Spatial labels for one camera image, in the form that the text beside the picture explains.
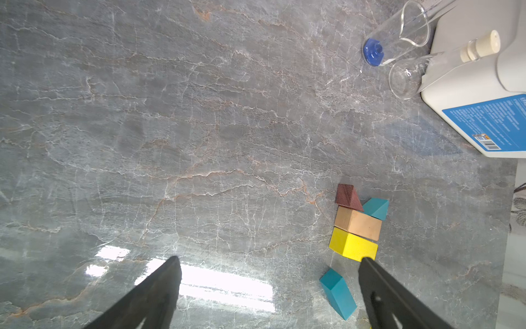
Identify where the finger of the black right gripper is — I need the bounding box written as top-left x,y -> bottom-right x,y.
358,257 -> 451,329

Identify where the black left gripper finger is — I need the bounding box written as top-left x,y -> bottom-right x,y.
86,256 -> 182,328

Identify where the teal rectangular block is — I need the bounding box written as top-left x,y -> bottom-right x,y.
320,268 -> 357,320

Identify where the yellow rectangular block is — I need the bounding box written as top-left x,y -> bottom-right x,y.
329,227 -> 378,262

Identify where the tan wooden rectangular block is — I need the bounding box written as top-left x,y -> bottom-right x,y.
334,206 -> 383,241

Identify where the teal triangle block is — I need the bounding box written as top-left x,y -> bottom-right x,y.
362,198 -> 389,221

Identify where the dark red triangle block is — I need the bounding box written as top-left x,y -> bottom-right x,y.
335,184 -> 364,212

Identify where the small clear corked bottle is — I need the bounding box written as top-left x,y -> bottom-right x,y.
388,30 -> 501,100

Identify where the blue lid storage box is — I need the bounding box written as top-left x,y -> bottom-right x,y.
421,1 -> 525,158

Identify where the glass beaker blue liquid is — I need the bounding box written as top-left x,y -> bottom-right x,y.
361,0 -> 457,67

